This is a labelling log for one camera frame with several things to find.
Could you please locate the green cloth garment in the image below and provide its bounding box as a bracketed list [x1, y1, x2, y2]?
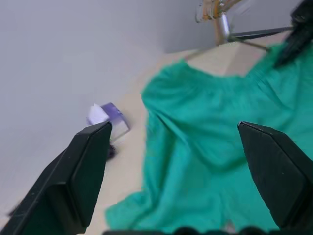
[105, 43, 313, 234]

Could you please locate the white tissue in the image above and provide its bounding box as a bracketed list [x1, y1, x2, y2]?
[86, 103, 110, 125]

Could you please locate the metal clothes rack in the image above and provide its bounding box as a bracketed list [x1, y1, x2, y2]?
[218, 13, 294, 44]

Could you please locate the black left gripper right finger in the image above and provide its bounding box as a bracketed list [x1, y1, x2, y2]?
[237, 121, 313, 230]

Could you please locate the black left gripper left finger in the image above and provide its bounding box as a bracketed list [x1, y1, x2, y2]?
[0, 121, 113, 235]

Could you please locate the wooden clothes hanger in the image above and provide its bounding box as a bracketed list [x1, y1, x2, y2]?
[184, 0, 272, 61]

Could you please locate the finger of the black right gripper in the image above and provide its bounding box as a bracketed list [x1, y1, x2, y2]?
[273, 28, 313, 70]

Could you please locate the purple tissue box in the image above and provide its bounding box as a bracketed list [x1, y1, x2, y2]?
[99, 102, 132, 143]

